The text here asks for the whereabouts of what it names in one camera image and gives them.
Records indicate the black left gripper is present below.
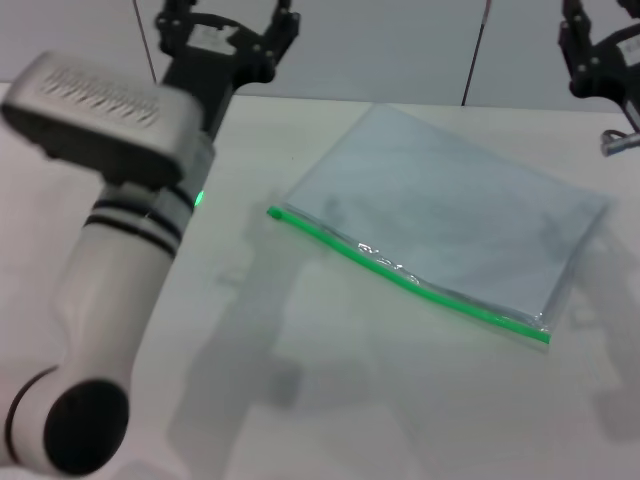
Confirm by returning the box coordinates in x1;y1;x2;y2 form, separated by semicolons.
153;0;302;146

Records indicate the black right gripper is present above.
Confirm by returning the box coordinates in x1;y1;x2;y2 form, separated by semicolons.
558;0;640;132

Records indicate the clear green-zip document bag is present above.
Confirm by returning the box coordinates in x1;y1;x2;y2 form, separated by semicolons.
267;103;614;346

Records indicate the grey camera cable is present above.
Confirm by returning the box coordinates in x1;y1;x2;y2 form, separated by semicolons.
599;128;640;157

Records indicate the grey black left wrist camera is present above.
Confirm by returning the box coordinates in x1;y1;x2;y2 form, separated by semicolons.
0;49;205;189

